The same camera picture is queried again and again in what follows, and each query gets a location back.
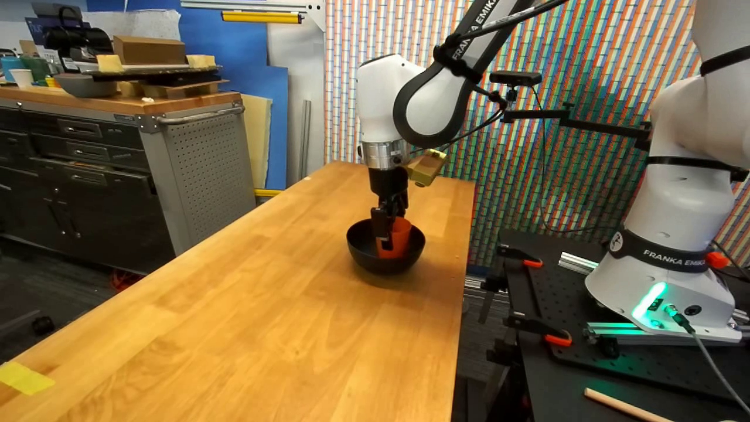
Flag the grey tool cabinet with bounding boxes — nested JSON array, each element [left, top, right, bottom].
[[0, 84, 257, 276]]

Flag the yellow tape piece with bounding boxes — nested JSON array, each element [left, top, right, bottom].
[[0, 360, 56, 396]]

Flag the black orange clamp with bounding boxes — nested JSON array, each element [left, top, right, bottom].
[[503, 315, 574, 348], [496, 244, 544, 270]]

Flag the wooden stick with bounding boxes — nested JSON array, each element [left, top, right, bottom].
[[584, 387, 676, 422]]

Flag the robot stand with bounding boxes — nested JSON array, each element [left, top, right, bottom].
[[479, 228, 750, 422]]

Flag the black bowl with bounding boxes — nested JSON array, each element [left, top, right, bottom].
[[346, 219, 427, 276]]

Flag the short aluminium profile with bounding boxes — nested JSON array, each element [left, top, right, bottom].
[[558, 251, 600, 275]]

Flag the grey bowl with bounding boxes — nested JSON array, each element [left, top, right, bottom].
[[53, 73, 119, 99]]

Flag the brown cardboard box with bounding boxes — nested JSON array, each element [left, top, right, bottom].
[[112, 35, 189, 66]]

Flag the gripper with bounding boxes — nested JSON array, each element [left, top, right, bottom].
[[368, 166, 410, 252]]

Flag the black bag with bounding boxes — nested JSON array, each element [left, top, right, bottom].
[[45, 5, 114, 60]]

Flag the camera on mount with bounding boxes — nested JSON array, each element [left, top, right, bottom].
[[489, 70, 654, 153]]

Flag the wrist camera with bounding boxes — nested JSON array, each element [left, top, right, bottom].
[[408, 149, 449, 188]]

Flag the black tray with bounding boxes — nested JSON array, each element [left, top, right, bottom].
[[87, 65, 223, 83]]

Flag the grey cable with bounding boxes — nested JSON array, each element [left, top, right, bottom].
[[664, 304, 750, 418]]

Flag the orange cup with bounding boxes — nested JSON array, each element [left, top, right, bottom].
[[376, 217, 413, 260]]

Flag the beige foam sheet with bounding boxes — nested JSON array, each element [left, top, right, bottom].
[[241, 93, 274, 190]]

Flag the long aluminium rail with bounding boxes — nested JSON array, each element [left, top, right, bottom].
[[582, 321, 750, 346]]

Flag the yellow bar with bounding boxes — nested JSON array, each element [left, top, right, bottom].
[[221, 10, 304, 25]]

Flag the blue board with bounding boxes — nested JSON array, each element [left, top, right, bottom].
[[86, 0, 289, 190]]

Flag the white board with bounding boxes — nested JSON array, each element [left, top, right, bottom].
[[267, 16, 326, 188]]

